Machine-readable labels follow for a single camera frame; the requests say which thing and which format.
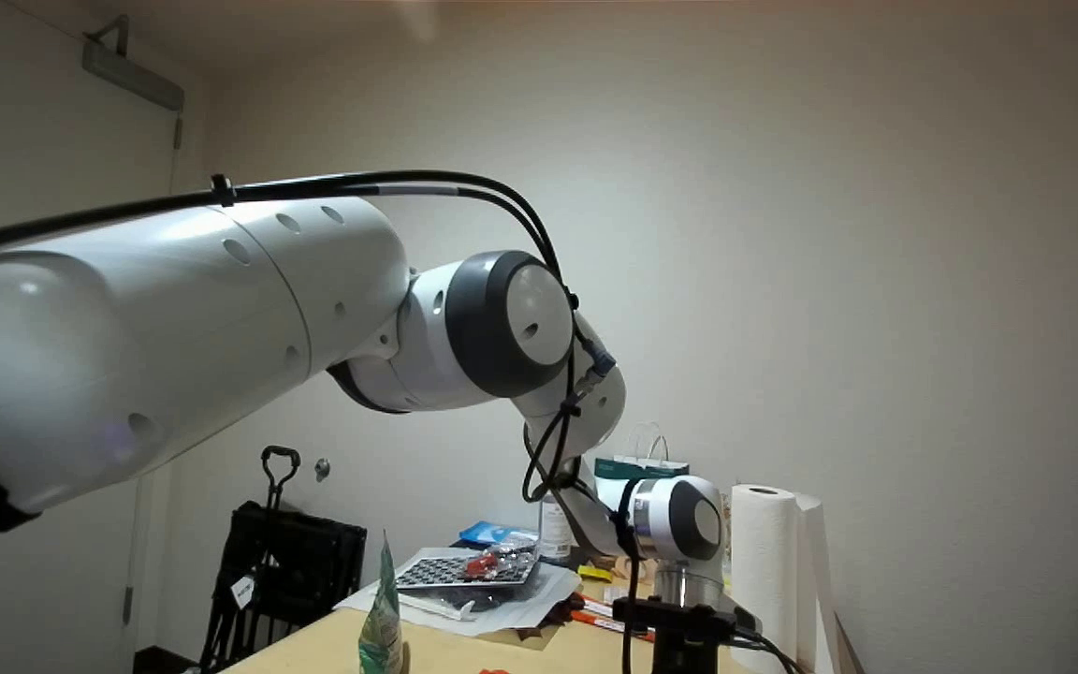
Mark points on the white paper towel roll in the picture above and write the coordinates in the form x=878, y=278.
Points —
x=767, y=587

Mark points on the grey calculator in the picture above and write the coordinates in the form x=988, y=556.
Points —
x=448, y=572

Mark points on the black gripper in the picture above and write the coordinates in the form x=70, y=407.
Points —
x=686, y=651

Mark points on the grey door closer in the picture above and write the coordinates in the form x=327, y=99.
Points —
x=128, y=74

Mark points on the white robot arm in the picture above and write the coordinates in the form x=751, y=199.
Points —
x=189, y=324

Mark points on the small blue packet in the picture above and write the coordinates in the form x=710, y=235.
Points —
x=481, y=532

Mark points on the green sachet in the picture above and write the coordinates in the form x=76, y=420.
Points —
x=379, y=612

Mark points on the red pen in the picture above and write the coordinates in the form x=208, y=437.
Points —
x=592, y=620

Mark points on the red sachet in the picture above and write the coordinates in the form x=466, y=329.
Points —
x=490, y=673

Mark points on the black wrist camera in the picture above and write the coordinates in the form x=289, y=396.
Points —
x=675, y=612

